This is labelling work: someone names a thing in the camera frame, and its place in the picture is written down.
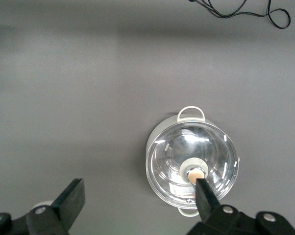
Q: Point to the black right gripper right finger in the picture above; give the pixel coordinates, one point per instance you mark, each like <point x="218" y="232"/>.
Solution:
<point x="206" y="203"/>

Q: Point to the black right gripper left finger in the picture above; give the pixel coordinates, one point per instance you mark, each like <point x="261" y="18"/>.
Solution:
<point x="69" y="200"/>

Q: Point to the glass lid wooden knob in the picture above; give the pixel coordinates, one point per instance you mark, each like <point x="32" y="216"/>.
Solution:
<point x="172" y="156"/>

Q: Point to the grey stock pot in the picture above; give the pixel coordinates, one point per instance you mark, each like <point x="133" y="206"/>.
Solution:
<point x="162" y="127"/>

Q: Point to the dark grey table mat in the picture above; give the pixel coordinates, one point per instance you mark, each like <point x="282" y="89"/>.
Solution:
<point x="64" y="98"/>

